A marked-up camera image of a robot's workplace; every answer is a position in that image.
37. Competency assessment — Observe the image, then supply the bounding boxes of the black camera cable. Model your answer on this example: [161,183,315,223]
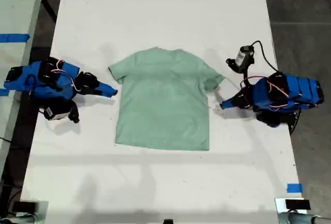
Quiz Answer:
[252,40,279,72]
[25,74,39,97]

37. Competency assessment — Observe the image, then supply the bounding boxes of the pale green T-shirt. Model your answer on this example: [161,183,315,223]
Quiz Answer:
[108,46,225,152]

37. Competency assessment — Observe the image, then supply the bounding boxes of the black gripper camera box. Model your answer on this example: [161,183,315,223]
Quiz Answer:
[38,106,72,122]
[237,45,255,67]

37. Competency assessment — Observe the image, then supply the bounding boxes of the square blue tape patch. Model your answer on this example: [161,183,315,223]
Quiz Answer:
[287,183,303,193]

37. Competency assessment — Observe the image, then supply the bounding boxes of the pale grey tube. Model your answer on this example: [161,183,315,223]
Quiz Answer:
[0,213,39,224]
[288,212,331,224]

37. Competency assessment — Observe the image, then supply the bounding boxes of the black stand leg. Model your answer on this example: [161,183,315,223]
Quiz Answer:
[41,0,58,24]

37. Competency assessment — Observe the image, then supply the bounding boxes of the small black box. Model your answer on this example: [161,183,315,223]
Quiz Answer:
[12,201,39,213]
[285,199,311,211]

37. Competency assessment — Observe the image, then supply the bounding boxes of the long blue tape strip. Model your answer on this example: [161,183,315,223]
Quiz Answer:
[0,34,31,43]

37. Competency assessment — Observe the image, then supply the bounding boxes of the pale side table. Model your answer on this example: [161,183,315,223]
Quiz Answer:
[0,0,48,175]

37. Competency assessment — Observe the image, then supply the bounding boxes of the black camera stalk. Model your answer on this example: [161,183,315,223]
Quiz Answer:
[225,57,250,80]
[68,101,80,124]

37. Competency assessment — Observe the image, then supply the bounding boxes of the silver metal bracket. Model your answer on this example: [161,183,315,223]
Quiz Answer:
[19,200,49,224]
[274,198,308,224]

